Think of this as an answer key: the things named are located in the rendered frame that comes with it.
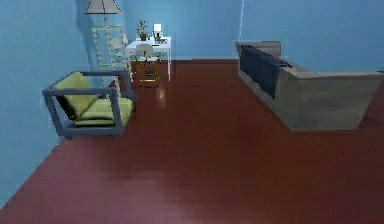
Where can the green cushioned grey armchair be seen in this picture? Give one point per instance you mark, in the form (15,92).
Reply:
(95,110)

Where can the white floor lamp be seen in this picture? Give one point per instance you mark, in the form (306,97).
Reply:
(103,7)

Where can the small potted house plant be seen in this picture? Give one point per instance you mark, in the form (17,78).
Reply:
(142,31)

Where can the pale open shelf rack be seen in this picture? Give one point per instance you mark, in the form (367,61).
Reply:
(108,46)

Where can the small white table lamp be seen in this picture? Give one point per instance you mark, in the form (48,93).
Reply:
(157,29)

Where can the white desk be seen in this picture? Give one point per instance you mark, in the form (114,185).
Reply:
(163,45)

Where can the white round-backed desk chair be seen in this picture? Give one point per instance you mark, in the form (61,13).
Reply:
(145,63)

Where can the grey sofa with dark cushions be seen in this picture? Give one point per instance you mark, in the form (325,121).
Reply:
(316,100)

